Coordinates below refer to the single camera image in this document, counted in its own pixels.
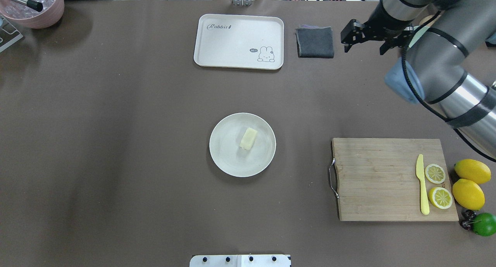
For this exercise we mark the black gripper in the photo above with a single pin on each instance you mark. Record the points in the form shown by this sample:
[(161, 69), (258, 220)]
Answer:
[(372, 31)]

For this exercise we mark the beige round plate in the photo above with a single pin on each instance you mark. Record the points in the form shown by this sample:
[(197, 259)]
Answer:
[(230, 157)]

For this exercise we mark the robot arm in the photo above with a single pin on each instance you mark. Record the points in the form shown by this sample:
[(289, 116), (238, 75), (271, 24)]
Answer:
[(436, 36)]

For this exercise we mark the cream rabbit tray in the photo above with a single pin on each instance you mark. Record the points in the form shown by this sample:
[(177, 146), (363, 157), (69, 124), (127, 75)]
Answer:
[(239, 42)]

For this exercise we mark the mint green bowl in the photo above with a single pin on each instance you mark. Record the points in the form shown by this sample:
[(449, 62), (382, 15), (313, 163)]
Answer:
[(417, 35)]

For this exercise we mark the grey folded cloth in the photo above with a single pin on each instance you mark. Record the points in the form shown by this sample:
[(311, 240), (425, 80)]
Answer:
[(315, 42)]

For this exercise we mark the wooden cup rack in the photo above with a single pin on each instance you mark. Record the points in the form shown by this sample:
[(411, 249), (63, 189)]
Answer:
[(428, 21)]

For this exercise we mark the bamboo cutting board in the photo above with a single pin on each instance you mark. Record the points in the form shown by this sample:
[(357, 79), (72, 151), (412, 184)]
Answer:
[(376, 179)]

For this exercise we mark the upper lemon half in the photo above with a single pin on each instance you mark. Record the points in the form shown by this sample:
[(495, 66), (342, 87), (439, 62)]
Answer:
[(434, 173)]

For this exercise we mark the lemon half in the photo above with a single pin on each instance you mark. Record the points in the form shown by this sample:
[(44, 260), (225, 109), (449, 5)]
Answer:
[(434, 173), (440, 197)]

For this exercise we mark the whole lemon outer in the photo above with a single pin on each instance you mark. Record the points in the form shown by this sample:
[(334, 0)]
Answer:
[(473, 170)]

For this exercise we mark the lower lemon half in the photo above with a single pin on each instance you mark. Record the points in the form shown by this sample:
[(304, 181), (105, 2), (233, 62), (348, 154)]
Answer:
[(440, 197)]

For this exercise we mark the yellow plastic knife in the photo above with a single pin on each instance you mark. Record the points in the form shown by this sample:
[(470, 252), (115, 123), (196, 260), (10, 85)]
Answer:
[(419, 172)]

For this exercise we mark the whole lemon near lime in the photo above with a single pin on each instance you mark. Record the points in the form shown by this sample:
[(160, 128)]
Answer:
[(468, 194)]

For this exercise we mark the dark cherries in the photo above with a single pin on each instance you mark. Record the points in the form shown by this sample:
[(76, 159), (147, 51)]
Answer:
[(468, 217)]

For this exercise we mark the green lime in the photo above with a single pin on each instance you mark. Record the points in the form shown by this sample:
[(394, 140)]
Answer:
[(484, 224)]

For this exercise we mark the pink bowl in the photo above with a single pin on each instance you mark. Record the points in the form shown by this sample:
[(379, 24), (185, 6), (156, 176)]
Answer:
[(34, 14)]

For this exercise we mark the black pestle in bowl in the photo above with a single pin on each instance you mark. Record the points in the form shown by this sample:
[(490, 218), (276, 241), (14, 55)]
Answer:
[(37, 6)]

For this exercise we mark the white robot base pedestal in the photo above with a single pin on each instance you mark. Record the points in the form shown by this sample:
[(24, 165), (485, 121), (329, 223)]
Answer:
[(241, 260)]

